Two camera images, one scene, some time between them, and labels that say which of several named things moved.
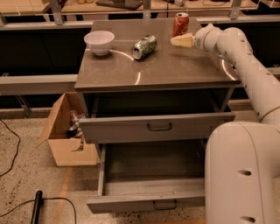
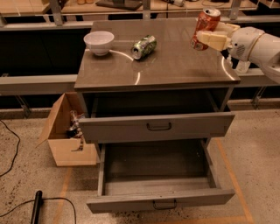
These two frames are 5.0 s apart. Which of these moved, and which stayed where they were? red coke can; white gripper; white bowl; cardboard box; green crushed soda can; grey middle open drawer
Moved: red coke can; white gripper
Stayed: grey middle open drawer; cardboard box; white bowl; green crushed soda can
